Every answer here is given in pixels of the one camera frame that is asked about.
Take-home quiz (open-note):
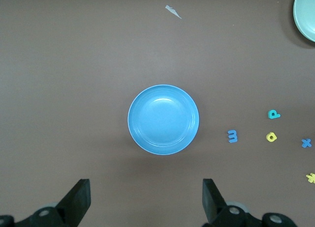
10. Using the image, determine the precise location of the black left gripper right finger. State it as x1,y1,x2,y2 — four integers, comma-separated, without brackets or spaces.
202,178,262,227

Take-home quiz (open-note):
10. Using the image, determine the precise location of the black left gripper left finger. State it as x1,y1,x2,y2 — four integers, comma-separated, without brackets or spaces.
17,179,92,227

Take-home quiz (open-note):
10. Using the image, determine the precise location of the blue letter m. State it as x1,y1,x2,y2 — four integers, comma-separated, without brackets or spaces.
226,130,239,143

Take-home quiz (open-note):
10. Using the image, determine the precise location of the teal letter p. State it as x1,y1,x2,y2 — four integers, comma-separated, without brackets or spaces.
267,109,281,120

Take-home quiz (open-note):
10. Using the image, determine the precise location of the blue plate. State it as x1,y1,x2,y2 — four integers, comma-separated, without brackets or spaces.
127,84,200,156

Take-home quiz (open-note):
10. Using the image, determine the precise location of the white tape scrap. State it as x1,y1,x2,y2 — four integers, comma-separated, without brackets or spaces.
165,4,183,19

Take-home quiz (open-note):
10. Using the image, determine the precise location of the pale green plate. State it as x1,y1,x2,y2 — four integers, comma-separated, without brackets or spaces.
293,0,315,42

